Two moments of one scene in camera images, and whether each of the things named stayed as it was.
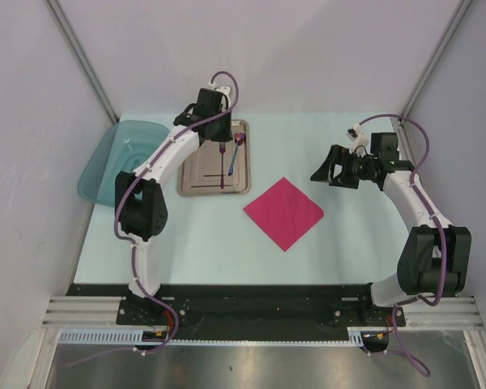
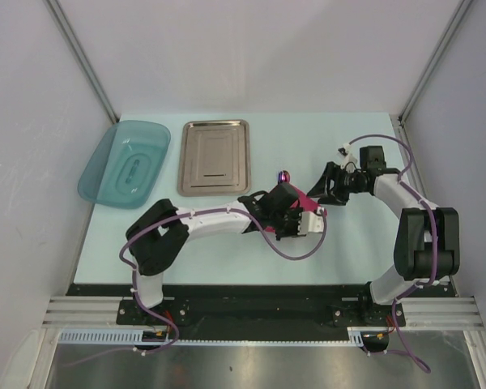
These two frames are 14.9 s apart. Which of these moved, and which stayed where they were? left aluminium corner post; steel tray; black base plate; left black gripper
Moved: left black gripper
Stayed: black base plate; left aluminium corner post; steel tray
